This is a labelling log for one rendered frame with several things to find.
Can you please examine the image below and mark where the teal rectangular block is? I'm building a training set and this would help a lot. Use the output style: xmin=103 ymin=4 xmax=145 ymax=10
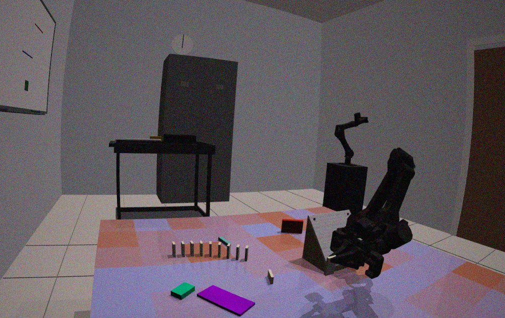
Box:
xmin=218 ymin=237 xmax=231 ymax=246

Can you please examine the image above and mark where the purple flat rectangular block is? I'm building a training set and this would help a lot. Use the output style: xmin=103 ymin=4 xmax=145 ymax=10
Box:
xmin=197 ymin=285 xmax=255 ymax=316

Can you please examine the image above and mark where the green rectangular block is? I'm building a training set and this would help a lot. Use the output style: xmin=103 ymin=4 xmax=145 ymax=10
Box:
xmin=170 ymin=282 xmax=195 ymax=300

